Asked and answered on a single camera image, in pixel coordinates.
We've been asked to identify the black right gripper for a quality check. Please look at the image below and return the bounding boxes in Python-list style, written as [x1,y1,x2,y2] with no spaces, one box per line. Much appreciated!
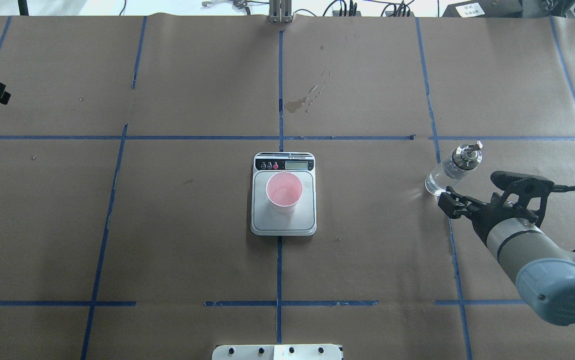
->
[437,170,555,240]

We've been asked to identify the clear glass sauce bottle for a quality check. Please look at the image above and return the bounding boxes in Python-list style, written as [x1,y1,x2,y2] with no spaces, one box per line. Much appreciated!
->
[424,140,484,197]

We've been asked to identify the pink paper cup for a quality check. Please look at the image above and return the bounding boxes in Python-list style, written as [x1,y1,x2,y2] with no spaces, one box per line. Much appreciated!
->
[265,171,304,214]

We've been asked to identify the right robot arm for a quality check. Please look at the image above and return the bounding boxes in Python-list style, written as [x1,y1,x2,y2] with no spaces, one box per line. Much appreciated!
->
[438,170,575,326]

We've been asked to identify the digital kitchen scale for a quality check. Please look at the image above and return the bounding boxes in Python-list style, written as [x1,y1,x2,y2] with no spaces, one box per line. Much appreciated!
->
[249,152,317,237]

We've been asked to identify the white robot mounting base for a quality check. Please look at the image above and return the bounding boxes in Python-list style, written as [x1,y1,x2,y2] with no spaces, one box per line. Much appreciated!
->
[211,343,344,360]

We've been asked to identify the aluminium frame post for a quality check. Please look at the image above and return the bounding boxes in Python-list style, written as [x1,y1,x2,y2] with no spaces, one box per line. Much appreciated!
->
[268,0,294,24]

